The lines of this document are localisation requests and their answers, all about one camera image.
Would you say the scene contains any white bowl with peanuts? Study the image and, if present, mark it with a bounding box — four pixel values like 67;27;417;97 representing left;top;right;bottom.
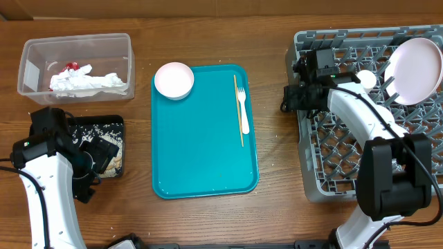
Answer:
154;62;195;100

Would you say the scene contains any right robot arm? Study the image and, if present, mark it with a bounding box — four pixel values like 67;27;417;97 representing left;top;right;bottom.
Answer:
280;73;435;248

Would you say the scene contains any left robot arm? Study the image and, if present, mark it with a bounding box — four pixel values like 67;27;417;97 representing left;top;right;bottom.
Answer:
10;107;118;248

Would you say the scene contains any white upturned cup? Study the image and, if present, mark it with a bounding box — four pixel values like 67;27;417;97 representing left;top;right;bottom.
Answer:
356;70;377;93

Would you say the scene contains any red snack wrapper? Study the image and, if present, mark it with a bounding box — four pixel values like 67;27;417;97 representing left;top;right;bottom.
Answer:
61;62;80;72

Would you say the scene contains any cardboard backdrop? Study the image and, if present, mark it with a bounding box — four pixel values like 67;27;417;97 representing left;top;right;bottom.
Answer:
1;0;442;20

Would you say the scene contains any white napkin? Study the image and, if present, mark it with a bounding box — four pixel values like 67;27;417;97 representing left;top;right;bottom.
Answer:
48;64;129;98

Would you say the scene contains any black waste tray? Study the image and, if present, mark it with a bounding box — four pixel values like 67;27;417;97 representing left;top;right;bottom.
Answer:
67;115;125;178

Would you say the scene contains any white plastic fork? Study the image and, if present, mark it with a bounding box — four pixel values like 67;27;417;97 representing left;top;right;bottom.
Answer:
238;87;250;134

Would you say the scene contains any spilled rice pile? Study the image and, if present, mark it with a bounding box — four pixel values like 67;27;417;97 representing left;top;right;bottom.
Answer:
69;123;125;178

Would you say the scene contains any wooden chopstick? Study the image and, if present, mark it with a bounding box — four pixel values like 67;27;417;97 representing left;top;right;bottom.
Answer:
233;75;244;147

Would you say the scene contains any white round plate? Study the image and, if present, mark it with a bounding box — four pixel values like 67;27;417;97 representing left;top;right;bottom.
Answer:
384;38;442;105

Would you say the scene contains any clear plastic bin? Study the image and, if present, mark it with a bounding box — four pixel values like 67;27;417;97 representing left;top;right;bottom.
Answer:
17;33;136;105

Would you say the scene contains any grey dishwasher rack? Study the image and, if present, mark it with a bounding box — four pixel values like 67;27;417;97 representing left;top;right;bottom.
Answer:
286;24;442;203

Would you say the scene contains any teal serving tray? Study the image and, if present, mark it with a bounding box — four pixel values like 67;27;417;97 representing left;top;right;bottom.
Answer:
151;64;259;199

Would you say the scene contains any peanuts pile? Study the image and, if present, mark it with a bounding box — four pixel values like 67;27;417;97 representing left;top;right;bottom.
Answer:
105;156;122;171

